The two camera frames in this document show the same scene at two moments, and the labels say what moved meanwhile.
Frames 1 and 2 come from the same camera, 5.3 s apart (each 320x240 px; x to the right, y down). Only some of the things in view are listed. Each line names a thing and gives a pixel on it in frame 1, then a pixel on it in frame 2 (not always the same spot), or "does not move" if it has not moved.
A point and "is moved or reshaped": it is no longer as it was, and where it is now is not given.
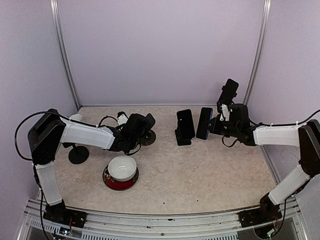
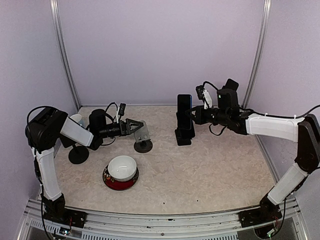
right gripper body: x=218 y=129 -> x=205 y=119
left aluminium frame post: x=62 y=50 does not move
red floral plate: x=119 y=185 does not move
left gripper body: x=141 y=136 -> x=122 y=131
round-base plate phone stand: x=149 y=139 is moved or reshaped
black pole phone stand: x=77 y=155 does not move
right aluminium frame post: x=260 y=49 does not move
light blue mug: x=76 y=117 does not move
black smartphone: x=203 y=131 -> x=184 y=103
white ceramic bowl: x=122 y=168 does not move
